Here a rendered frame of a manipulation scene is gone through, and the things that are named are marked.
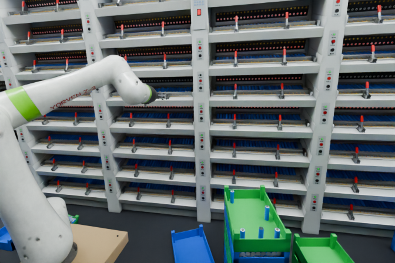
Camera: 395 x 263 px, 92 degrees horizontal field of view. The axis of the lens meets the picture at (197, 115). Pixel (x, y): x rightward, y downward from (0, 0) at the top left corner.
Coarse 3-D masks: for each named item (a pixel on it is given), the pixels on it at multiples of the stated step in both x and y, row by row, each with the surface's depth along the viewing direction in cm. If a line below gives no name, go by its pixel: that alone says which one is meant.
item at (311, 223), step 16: (320, 0) 104; (336, 16) 97; (320, 48) 103; (336, 64) 101; (320, 80) 104; (336, 80) 103; (320, 96) 106; (320, 112) 108; (320, 128) 109; (320, 160) 113; (320, 192) 117; (320, 208) 119; (304, 224) 124
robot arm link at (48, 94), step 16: (96, 64) 75; (112, 64) 77; (48, 80) 66; (64, 80) 68; (80, 80) 71; (96, 80) 74; (112, 80) 78; (32, 96) 62; (48, 96) 65; (64, 96) 68; (48, 112) 68
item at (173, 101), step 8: (112, 88) 136; (104, 96) 128; (192, 96) 123; (112, 104) 130; (120, 104) 129; (128, 104) 128; (136, 104) 127; (152, 104) 125; (160, 104) 124; (168, 104) 123; (176, 104) 122; (184, 104) 121; (192, 104) 121
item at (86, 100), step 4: (88, 92) 137; (80, 96) 137; (84, 96) 136; (88, 96) 136; (72, 100) 134; (76, 100) 133; (80, 100) 133; (84, 100) 132; (88, 100) 131; (92, 100) 131; (64, 104) 137; (68, 104) 136; (72, 104) 136; (76, 104) 135; (80, 104) 134; (84, 104) 134; (88, 104) 133; (92, 104) 133
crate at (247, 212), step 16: (224, 192) 97; (240, 192) 97; (256, 192) 97; (240, 208) 90; (256, 208) 90; (272, 208) 84; (240, 224) 81; (256, 224) 81; (272, 224) 81; (240, 240) 68; (256, 240) 68; (272, 240) 68; (288, 240) 68
